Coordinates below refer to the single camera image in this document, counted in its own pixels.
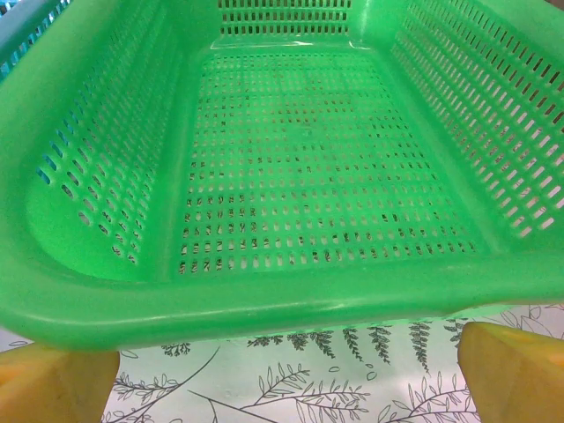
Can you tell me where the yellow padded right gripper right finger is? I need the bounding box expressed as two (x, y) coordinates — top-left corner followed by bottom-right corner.
(457, 321), (564, 423)

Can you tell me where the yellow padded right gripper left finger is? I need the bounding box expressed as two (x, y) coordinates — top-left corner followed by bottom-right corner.
(0, 345), (121, 423)

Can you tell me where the green perforated plastic basket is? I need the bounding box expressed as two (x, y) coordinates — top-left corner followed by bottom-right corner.
(0, 0), (564, 353)

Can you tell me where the floral tablecloth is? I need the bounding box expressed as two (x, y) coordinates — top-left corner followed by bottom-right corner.
(0, 303), (564, 423)

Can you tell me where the teal perforated plastic basket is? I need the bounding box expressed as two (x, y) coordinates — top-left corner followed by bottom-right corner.
(0, 0), (74, 85)

